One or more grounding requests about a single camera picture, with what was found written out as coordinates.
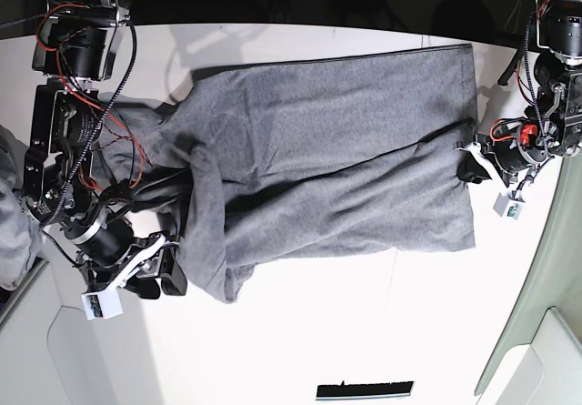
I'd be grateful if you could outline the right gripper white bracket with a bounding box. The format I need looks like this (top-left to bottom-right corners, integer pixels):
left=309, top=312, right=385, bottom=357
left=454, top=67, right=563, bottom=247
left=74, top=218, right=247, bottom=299
left=79, top=231, right=187, bottom=299

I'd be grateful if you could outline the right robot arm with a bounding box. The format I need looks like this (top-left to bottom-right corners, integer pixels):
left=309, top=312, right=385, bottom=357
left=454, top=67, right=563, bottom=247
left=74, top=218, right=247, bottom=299
left=24, top=0, right=192, bottom=314

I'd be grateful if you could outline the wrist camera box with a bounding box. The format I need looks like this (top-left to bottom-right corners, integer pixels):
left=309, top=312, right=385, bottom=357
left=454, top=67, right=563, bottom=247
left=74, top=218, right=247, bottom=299
left=493, top=191, right=525, bottom=220
left=81, top=289, right=123, bottom=320

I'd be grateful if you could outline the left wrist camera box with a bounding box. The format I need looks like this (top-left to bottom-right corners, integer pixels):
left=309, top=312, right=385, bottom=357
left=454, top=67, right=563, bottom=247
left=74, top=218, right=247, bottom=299
left=493, top=191, right=525, bottom=220

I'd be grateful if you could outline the grey clothes pile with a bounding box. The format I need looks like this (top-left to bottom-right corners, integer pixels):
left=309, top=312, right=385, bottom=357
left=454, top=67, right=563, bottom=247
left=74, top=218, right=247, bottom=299
left=1, top=127, right=42, bottom=291

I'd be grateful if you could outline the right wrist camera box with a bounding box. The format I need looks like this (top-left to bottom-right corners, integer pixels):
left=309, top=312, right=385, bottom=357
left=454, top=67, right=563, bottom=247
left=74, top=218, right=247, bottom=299
left=81, top=289, right=123, bottom=320

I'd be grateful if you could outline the black slotted table vent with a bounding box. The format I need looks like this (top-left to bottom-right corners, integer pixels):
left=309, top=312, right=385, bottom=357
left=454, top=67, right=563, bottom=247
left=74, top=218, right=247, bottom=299
left=316, top=381, right=415, bottom=400

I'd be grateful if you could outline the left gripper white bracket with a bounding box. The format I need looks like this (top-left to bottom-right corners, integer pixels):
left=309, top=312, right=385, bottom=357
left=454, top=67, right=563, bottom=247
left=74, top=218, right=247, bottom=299
left=457, top=134, right=537, bottom=198

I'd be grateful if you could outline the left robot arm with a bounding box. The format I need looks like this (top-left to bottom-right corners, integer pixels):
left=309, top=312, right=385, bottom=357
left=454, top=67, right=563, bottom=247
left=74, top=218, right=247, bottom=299
left=457, top=0, right=581, bottom=200

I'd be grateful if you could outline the grey t-shirt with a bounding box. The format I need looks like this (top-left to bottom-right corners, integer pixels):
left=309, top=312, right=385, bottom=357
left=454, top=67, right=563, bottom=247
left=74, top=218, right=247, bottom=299
left=115, top=44, right=477, bottom=303

